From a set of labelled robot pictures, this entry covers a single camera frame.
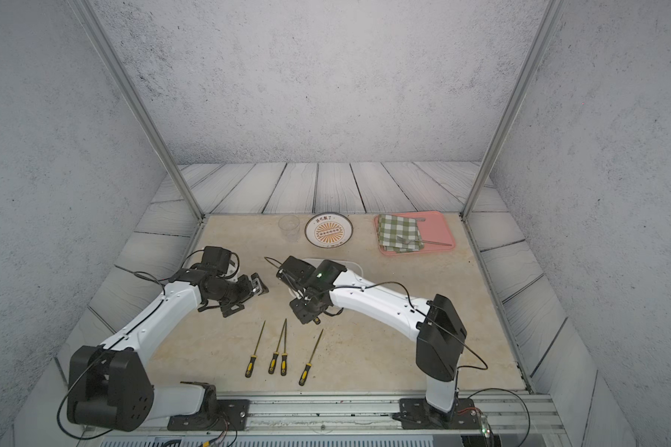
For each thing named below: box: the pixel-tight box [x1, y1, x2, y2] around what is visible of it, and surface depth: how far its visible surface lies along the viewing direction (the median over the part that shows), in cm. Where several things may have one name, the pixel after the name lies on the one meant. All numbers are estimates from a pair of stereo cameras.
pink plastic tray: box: [373, 210, 456, 257], surface depth 118 cm
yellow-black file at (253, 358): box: [245, 320, 266, 379], surface depth 82 cm
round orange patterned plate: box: [304, 212, 354, 249], surface depth 117 cm
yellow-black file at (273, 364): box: [268, 318, 288, 375], surface depth 83 cm
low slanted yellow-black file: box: [298, 328, 324, 387], surface depth 81 cm
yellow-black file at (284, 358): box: [280, 318, 288, 377], surface depth 83 cm
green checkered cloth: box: [377, 214, 425, 253], surface depth 116 cm
